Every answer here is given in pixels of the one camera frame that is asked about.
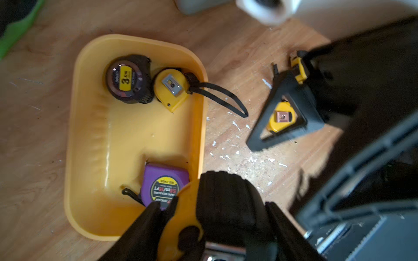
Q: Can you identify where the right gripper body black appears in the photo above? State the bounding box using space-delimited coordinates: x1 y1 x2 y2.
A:
303 16 418 163

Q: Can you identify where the yellow oval storage tray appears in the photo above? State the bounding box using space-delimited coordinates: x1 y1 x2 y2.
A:
64 34 208 241

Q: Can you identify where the small yellow tape measure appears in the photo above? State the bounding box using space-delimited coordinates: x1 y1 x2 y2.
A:
104 54 154 104

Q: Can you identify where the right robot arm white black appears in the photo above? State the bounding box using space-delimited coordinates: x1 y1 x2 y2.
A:
236 1 418 152

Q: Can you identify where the green black brush tool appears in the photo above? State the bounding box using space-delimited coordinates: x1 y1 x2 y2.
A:
1 0 45 60

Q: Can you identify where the black round tape measure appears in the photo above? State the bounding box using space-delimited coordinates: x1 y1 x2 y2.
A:
156 170 278 261

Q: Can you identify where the purple tape measure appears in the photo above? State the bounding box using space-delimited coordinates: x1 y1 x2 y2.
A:
121 163 190 210

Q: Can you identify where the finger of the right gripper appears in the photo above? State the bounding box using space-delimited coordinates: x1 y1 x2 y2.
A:
246 71 324 152

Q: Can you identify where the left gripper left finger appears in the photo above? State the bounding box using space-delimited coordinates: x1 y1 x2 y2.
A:
99 196 179 261

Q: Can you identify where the grey plastic toolbox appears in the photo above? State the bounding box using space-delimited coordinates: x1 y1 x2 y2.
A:
174 0 231 15

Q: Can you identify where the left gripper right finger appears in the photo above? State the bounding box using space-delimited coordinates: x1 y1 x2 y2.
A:
266 202 325 261

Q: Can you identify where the black yellow tape measure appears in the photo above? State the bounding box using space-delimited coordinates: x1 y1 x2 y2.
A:
267 101 297 133

